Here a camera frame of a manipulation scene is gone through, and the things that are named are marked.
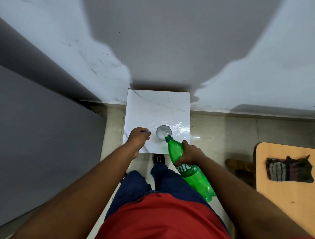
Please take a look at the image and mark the person's left hand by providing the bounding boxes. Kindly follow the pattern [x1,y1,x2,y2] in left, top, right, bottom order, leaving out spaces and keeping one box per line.
[126,127,151,159]

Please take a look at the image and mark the person's right hand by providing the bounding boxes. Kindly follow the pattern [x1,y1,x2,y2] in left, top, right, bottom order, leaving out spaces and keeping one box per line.
[173,140,208,168]

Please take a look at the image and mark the green plastic soda bottle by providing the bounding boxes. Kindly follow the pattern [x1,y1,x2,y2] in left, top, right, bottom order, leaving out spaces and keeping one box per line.
[165,135,217,203]

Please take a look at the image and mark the person's left forearm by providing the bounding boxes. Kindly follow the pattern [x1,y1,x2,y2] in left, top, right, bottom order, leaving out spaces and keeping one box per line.
[13,142,136,239]

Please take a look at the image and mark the person's right forearm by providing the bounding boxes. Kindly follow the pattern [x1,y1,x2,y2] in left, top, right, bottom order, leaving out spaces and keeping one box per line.
[194,155,314,239]

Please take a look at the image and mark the clear drinking glass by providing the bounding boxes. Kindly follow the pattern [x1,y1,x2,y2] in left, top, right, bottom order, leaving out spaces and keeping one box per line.
[156,125,172,141]

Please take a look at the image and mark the blue jeans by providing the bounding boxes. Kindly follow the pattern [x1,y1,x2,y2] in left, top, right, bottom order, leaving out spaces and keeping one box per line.
[105,163,230,234]

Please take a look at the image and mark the red shirt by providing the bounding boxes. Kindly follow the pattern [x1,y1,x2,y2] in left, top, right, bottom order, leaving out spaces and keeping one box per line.
[95,193,232,239]

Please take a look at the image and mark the grey cabinet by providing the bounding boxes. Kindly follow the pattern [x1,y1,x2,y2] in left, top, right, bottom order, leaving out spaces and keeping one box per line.
[0,65,107,227]

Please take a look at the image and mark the dark folded cloth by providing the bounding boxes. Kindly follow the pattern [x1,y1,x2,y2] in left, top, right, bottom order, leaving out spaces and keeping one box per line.
[265,155,314,184]

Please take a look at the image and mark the light wooden table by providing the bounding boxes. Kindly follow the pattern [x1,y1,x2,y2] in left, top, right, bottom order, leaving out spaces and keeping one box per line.
[253,142,315,235]

